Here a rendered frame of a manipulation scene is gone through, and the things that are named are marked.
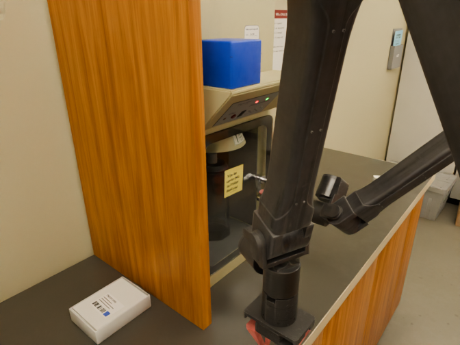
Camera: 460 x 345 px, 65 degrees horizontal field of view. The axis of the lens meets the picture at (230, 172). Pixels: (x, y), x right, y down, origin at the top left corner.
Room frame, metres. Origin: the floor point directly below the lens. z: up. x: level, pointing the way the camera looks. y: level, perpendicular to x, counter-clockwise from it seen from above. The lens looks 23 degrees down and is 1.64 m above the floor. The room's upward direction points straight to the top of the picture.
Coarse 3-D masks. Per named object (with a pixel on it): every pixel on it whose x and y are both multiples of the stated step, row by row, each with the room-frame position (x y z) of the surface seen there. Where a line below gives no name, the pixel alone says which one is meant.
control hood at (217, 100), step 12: (264, 72) 0.97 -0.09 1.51; (276, 72) 0.97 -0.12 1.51; (264, 84) 0.80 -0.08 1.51; (276, 84) 0.83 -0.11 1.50; (204, 96) 0.75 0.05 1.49; (216, 96) 0.73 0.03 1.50; (228, 96) 0.71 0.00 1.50; (240, 96) 0.74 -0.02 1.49; (252, 96) 0.78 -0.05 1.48; (204, 108) 0.75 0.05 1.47; (216, 108) 0.73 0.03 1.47; (228, 108) 0.75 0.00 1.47; (264, 108) 0.93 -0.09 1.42; (216, 120) 0.77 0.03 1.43
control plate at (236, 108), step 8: (264, 96) 0.84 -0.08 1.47; (272, 96) 0.88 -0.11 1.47; (232, 104) 0.74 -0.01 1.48; (240, 104) 0.78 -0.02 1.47; (248, 104) 0.81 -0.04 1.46; (256, 104) 0.85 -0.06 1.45; (264, 104) 0.89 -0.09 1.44; (232, 112) 0.79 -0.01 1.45; (240, 112) 0.82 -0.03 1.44; (248, 112) 0.87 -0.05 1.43; (256, 112) 0.91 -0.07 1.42; (224, 120) 0.80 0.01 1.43
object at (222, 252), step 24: (264, 120) 0.98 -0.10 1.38; (216, 144) 0.82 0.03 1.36; (240, 144) 0.89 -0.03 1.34; (264, 144) 0.98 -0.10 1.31; (216, 168) 0.82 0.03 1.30; (264, 168) 0.98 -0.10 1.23; (216, 192) 0.82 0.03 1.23; (240, 192) 0.89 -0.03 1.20; (216, 216) 0.82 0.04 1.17; (240, 216) 0.90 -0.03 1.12; (216, 240) 0.82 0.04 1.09; (216, 264) 0.82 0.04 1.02
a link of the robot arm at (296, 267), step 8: (280, 264) 0.45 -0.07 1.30; (288, 264) 0.44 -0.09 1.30; (296, 264) 0.45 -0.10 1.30; (264, 272) 0.45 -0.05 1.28; (272, 272) 0.43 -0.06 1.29; (280, 272) 0.43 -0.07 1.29; (288, 272) 0.43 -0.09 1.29; (296, 272) 0.44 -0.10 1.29; (264, 280) 0.45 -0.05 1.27; (272, 280) 0.43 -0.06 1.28; (280, 280) 0.43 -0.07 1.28; (288, 280) 0.43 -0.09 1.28; (296, 280) 0.44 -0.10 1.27; (264, 288) 0.45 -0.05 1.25; (272, 288) 0.43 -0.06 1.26; (280, 288) 0.43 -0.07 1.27; (288, 288) 0.43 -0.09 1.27; (296, 288) 0.44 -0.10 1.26; (272, 296) 0.43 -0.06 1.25; (280, 296) 0.43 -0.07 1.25; (288, 296) 0.43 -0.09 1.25
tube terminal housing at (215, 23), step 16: (208, 0) 0.83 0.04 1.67; (224, 0) 0.87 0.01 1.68; (240, 0) 0.91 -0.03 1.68; (256, 0) 0.96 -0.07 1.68; (272, 0) 1.01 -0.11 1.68; (208, 16) 0.83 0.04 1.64; (224, 16) 0.87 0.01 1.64; (240, 16) 0.91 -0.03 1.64; (256, 16) 0.96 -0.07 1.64; (272, 16) 1.02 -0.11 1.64; (208, 32) 0.83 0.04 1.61; (224, 32) 0.87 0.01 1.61; (240, 32) 0.91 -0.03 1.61; (272, 32) 1.02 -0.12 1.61; (272, 48) 1.02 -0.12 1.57; (224, 128) 0.86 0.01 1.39; (240, 256) 0.92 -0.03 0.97; (224, 272) 0.86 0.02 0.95
